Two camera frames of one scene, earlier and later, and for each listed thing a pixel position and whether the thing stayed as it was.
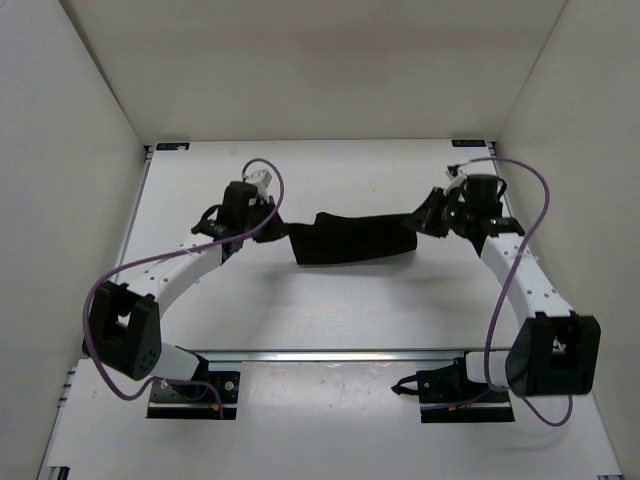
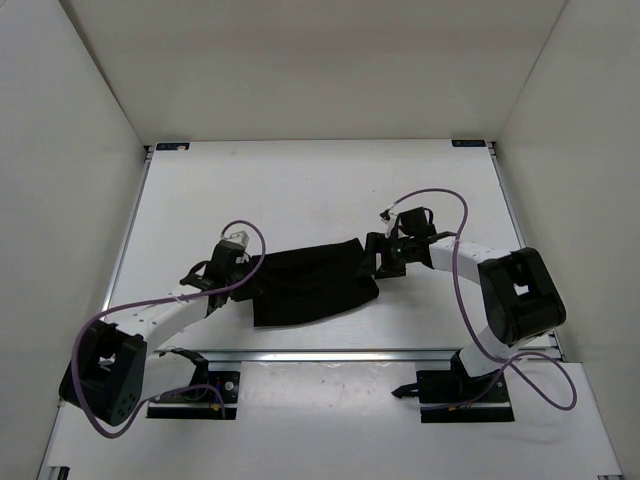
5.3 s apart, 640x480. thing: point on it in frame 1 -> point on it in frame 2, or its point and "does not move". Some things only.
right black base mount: [447, 395] does not move
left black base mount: [217, 398] does not move
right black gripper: [424, 219] -> [377, 243]
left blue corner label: [172, 146] does not move
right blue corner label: [469, 143] does not move
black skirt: [338, 237] -> [309, 281]
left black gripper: [276, 229] -> [243, 294]
